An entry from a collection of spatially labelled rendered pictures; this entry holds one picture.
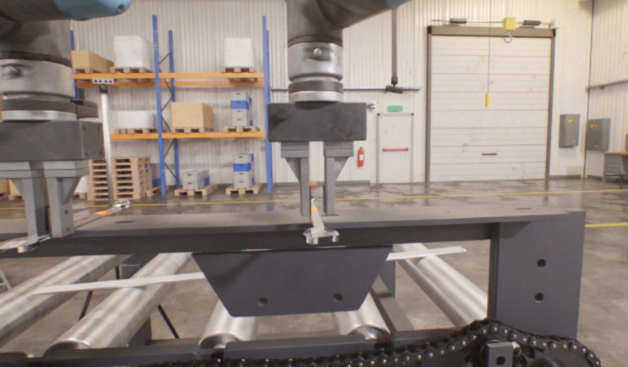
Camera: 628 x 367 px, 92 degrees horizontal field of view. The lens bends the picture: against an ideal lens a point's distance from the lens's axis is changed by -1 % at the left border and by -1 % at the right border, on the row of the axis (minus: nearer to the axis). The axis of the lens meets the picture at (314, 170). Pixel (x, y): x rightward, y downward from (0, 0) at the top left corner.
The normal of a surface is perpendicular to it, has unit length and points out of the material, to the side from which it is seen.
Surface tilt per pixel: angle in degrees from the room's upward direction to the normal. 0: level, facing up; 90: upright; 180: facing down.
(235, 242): 90
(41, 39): 90
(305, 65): 91
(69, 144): 90
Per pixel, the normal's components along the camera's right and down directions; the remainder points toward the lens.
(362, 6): 0.14, 0.99
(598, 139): -1.00, 0.02
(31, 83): 0.55, 0.07
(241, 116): 0.07, 0.09
